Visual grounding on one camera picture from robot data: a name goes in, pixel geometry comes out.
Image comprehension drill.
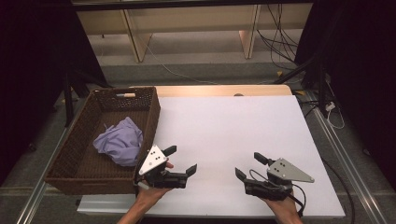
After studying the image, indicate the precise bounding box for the black floor cable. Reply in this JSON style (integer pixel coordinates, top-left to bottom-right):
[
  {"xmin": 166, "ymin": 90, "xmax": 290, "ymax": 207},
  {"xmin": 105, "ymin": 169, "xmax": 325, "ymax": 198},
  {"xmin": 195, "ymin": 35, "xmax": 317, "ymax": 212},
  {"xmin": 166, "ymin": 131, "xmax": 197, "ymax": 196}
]
[{"xmin": 320, "ymin": 158, "xmax": 357, "ymax": 224}]

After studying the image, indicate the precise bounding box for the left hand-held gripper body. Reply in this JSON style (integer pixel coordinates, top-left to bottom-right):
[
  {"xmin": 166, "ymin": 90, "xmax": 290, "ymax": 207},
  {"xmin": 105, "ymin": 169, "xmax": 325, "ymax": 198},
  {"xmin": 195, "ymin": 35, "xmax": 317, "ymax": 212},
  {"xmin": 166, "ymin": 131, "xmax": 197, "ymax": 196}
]
[{"xmin": 134, "ymin": 144, "xmax": 190, "ymax": 189}]

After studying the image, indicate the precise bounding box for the person's right hand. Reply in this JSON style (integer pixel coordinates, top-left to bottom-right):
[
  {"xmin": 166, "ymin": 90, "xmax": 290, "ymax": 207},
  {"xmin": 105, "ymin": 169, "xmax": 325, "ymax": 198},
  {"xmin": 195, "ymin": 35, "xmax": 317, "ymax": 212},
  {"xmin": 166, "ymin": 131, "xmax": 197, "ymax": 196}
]
[{"xmin": 261, "ymin": 190, "xmax": 304, "ymax": 224}]

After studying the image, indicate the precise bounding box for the crumpled lilac cloth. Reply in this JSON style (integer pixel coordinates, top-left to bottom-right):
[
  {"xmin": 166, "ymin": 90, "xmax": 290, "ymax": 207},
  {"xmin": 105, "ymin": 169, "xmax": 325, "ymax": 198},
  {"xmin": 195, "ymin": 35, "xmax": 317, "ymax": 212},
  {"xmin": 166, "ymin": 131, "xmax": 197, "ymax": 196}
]
[{"xmin": 92, "ymin": 116, "xmax": 145, "ymax": 168}]

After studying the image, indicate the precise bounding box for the wooden table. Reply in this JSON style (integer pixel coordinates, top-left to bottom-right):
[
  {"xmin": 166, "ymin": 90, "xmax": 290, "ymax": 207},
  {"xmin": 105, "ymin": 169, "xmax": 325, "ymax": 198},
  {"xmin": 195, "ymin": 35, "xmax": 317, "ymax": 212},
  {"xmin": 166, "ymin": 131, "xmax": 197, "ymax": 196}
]
[{"xmin": 130, "ymin": 84, "xmax": 293, "ymax": 98}]

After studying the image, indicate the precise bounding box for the person's left hand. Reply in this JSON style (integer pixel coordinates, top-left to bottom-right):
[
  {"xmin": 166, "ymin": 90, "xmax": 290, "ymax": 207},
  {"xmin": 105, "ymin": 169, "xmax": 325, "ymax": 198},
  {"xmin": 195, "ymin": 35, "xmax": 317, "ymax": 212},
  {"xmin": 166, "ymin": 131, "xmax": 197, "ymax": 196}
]
[{"xmin": 134, "ymin": 161, "xmax": 175, "ymax": 207}]

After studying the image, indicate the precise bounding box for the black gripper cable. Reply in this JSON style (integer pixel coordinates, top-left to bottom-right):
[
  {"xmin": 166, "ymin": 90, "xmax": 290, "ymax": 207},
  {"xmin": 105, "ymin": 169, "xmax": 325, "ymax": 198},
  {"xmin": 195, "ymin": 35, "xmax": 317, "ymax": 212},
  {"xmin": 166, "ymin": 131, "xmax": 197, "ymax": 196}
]
[{"xmin": 247, "ymin": 168, "xmax": 307, "ymax": 218}]

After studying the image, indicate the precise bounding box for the aluminium frame rail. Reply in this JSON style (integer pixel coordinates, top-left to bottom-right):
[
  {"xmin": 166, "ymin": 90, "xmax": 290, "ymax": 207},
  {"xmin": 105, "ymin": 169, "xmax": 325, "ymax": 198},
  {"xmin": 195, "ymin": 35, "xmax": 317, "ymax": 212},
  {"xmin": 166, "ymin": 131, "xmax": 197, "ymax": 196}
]
[
  {"xmin": 304, "ymin": 91, "xmax": 389, "ymax": 224},
  {"xmin": 16, "ymin": 126, "xmax": 69, "ymax": 224}
]

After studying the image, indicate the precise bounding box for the dark curtain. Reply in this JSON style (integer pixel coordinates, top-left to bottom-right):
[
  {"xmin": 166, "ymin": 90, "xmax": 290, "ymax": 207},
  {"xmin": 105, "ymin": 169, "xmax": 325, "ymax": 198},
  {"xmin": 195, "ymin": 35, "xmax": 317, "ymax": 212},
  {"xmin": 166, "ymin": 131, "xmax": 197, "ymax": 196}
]
[
  {"xmin": 293, "ymin": 0, "xmax": 396, "ymax": 191},
  {"xmin": 0, "ymin": 0, "xmax": 109, "ymax": 188}
]

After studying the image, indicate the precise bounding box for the white table board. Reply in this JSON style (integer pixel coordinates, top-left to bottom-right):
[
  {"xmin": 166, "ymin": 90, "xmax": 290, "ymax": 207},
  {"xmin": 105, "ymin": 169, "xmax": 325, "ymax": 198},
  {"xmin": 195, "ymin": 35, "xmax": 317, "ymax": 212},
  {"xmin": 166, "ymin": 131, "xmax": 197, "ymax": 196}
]
[{"xmin": 77, "ymin": 94, "xmax": 347, "ymax": 218}]

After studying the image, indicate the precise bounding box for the brown wicker basket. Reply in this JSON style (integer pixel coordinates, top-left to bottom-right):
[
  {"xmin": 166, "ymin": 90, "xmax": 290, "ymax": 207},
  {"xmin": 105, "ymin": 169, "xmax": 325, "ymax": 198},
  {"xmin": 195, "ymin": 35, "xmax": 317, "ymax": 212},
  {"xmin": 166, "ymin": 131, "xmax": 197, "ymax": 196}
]
[{"xmin": 44, "ymin": 86, "xmax": 162, "ymax": 196}]

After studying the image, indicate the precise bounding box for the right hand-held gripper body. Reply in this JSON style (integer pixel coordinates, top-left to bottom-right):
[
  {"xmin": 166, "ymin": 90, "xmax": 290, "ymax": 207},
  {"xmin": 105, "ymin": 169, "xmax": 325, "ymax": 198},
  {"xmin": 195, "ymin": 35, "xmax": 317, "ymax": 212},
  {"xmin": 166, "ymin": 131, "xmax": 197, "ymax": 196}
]
[{"xmin": 243, "ymin": 157, "xmax": 316, "ymax": 202}]

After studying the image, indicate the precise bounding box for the bundle of black cables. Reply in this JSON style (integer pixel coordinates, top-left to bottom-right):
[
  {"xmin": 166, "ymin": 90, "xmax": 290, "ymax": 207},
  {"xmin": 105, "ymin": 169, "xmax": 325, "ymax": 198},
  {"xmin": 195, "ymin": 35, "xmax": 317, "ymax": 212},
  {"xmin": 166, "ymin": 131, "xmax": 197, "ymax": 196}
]
[{"xmin": 256, "ymin": 3, "xmax": 301, "ymax": 72}]

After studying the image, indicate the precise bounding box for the black tripod stand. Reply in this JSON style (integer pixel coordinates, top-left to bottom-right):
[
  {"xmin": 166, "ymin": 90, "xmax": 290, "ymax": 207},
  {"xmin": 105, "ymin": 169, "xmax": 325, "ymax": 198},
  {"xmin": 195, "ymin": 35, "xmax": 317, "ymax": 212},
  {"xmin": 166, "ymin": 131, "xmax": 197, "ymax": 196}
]
[
  {"xmin": 61, "ymin": 68, "xmax": 114, "ymax": 128},
  {"xmin": 273, "ymin": 55, "xmax": 332, "ymax": 119}
]

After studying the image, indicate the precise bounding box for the light wooden shelf unit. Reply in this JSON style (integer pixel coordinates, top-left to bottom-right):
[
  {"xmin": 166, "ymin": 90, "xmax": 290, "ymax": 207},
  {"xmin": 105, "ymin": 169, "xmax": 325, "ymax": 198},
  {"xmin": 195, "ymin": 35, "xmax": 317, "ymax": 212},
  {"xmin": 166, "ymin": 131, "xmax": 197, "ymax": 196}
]
[{"xmin": 71, "ymin": 0, "xmax": 314, "ymax": 63}]

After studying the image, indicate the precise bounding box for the white plug with cable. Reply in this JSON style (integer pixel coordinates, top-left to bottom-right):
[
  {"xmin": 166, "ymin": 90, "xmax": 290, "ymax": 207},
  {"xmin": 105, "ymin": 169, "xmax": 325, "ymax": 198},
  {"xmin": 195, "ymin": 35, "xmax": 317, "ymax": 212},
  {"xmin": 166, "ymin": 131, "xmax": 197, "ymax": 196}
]
[{"xmin": 324, "ymin": 101, "xmax": 346, "ymax": 131}]

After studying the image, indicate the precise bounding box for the thin white floor cable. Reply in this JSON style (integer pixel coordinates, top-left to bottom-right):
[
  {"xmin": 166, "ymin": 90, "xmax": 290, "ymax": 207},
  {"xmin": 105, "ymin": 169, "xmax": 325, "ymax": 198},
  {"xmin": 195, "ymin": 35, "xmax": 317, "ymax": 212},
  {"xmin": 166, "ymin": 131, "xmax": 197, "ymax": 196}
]
[{"xmin": 143, "ymin": 41, "xmax": 220, "ymax": 86}]

